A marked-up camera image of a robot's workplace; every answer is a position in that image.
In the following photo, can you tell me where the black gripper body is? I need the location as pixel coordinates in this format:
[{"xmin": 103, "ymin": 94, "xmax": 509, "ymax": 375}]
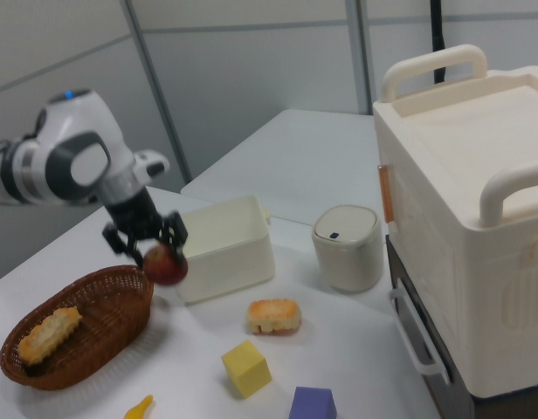
[{"xmin": 103, "ymin": 185, "xmax": 165, "ymax": 241}]

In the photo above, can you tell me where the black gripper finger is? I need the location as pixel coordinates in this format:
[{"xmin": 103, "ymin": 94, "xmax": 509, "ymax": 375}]
[
  {"xmin": 101, "ymin": 222, "xmax": 146, "ymax": 268},
  {"xmin": 156, "ymin": 211, "xmax": 189, "ymax": 265}
]

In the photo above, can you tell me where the red toy apple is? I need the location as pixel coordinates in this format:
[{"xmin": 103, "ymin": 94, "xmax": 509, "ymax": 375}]
[{"xmin": 142, "ymin": 244, "xmax": 189, "ymax": 287}]

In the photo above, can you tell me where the white square plastic container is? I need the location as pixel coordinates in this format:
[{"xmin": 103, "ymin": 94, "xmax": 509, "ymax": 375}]
[{"xmin": 175, "ymin": 195, "xmax": 277, "ymax": 306}]

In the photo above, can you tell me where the brown wicker basket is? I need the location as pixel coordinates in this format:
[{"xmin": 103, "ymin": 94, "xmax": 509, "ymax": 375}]
[{"xmin": 0, "ymin": 264, "xmax": 155, "ymax": 391}]

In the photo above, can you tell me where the toy toast bread slice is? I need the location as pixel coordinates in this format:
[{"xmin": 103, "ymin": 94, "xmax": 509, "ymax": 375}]
[
  {"xmin": 245, "ymin": 299, "xmax": 304, "ymax": 336},
  {"xmin": 17, "ymin": 306, "xmax": 84, "ymax": 366}
]

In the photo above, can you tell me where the yellow cube block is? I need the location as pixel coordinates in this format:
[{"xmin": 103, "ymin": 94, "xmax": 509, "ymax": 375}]
[{"xmin": 220, "ymin": 340, "xmax": 272, "ymax": 399}]

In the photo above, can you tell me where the yellow toy banana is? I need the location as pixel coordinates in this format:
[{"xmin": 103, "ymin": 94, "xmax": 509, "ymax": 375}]
[{"xmin": 122, "ymin": 395, "xmax": 155, "ymax": 419}]

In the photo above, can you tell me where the cream lidded bin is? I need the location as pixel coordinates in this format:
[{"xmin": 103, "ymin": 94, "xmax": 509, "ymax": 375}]
[{"xmin": 311, "ymin": 203, "xmax": 383, "ymax": 293}]

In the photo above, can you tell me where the purple cube block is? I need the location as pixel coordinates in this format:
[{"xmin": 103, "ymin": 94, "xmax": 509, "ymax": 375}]
[{"xmin": 288, "ymin": 386, "xmax": 339, "ymax": 419}]

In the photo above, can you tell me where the black vertical pole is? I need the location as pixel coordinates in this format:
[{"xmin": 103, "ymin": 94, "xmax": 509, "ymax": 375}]
[{"xmin": 428, "ymin": 0, "xmax": 448, "ymax": 84}]

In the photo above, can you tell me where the cream toy cabinet with handles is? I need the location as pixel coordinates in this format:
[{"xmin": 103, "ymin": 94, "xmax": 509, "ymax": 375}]
[{"xmin": 372, "ymin": 44, "xmax": 538, "ymax": 401}]

